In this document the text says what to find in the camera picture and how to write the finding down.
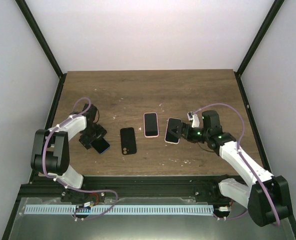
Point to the white phone case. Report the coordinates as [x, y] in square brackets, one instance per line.
[165, 140]

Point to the right black frame post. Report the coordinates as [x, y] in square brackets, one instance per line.
[268, 20]

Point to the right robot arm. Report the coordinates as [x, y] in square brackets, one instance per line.
[265, 196]

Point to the light blue slotted cable duct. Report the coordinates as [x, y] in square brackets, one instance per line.
[60, 209]

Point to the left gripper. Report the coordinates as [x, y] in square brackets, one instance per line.
[85, 142]

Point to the left black frame post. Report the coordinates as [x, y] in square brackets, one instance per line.
[28, 15]

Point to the black phone case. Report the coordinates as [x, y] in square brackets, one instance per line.
[128, 141]

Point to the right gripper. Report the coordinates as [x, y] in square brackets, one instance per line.
[187, 127]

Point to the pink-edged black phone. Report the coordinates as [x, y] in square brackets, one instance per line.
[151, 123]

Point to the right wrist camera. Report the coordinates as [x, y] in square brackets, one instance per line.
[194, 119]

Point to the black frame post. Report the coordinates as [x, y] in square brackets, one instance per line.
[28, 15]
[268, 20]

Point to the blue-edged black phone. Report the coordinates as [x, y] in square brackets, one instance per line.
[100, 145]

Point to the black aluminium frame rail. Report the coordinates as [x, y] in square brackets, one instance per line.
[205, 187]

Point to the pink phone case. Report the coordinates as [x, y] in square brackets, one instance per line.
[144, 125]

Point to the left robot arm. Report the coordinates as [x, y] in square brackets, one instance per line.
[51, 152]

